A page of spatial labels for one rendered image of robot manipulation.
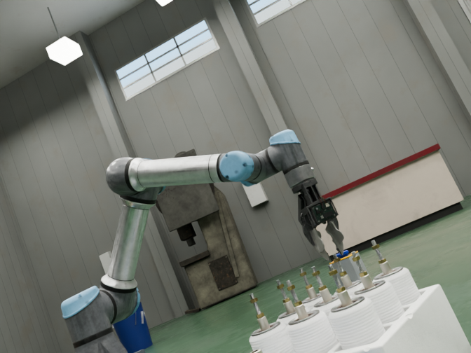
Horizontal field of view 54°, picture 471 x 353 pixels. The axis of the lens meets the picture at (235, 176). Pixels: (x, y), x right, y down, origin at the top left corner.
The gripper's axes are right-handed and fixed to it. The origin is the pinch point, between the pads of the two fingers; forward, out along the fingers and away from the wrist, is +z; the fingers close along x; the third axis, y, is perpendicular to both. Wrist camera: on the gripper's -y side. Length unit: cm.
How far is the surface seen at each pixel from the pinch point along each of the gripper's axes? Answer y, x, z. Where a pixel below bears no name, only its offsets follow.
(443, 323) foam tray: 16.0, 12.1, 23.5
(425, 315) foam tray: 20.6, 7.0, 19.2
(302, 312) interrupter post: 17.3, -17.6, 8.2
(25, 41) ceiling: -764, -158, -585
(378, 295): 22.0, -1.5, 11.0
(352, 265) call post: -11.7, 7.9, 6.0
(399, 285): 14.1, 7.1, 12.2
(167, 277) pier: -788, -64, -41
